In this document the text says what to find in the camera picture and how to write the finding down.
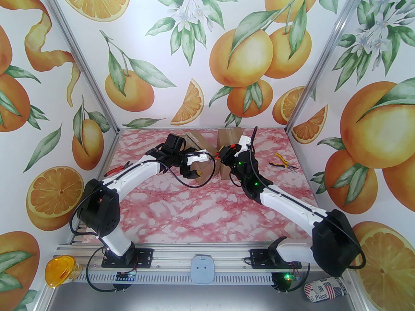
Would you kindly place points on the grey plastic mount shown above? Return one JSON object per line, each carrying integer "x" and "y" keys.
{"x": 202, "y": 269}

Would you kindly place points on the red and black utility knife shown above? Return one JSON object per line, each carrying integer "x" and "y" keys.
{"x": 216, "y": 155}

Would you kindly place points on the orange translucent dome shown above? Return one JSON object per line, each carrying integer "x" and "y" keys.
{"x": 60, "y": 269}

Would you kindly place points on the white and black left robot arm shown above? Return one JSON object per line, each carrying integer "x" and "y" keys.
{"x": 129, "y": 177}

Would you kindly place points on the small blue circuit board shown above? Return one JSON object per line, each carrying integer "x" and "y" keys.
{"x": 126, "y": 276}

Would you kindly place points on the aluminium corner post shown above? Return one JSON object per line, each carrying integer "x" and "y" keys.
{"x": 86, "y": 64}
{"x": 323, "y": 60}

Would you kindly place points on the aluminium frame rail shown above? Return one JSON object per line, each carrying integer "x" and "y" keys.
{"x": 175, "y": 259}

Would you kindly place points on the printed brown cardboard box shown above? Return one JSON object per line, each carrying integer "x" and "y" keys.
{"x": 202, "y": 180}

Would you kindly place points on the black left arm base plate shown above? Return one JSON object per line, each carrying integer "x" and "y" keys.
{"x": 144, "y": 257}

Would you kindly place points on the taped brown cardboard box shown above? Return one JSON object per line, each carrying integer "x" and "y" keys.
{"x": 228, "y": 136}

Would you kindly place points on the small circuit board green light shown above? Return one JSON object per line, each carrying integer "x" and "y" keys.
{"x": 291, "y": 277}

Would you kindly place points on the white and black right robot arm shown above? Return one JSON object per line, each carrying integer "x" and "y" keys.
{"x": 291, "y": 202}

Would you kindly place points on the flag print pouch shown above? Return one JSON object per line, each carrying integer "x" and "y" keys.
{"x": 324, "y": 290}

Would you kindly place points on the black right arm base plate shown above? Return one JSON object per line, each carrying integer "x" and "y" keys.
{"x": 257, "y": 258}

